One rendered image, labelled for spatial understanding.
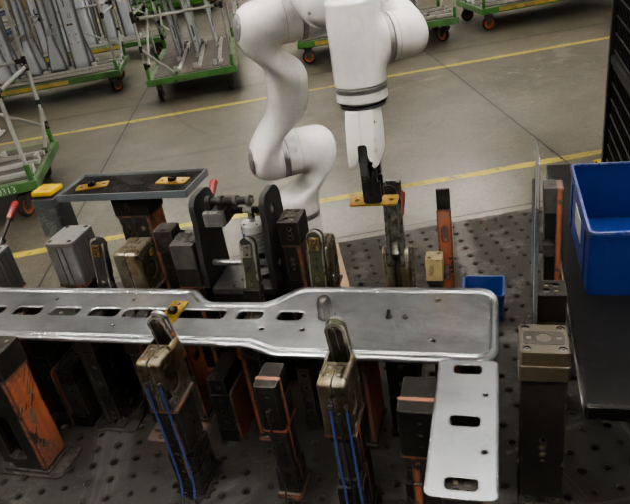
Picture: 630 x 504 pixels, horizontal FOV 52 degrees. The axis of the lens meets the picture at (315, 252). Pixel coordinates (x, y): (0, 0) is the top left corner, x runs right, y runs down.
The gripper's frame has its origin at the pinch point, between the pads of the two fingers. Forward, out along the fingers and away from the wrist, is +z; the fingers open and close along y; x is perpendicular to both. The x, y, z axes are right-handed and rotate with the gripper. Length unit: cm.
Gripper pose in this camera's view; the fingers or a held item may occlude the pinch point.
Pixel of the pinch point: (373, 188)
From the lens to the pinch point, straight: 112.0
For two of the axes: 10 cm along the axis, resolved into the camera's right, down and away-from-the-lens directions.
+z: 1.5, 8.6, 4.8
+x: 9.6, -0.1, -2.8
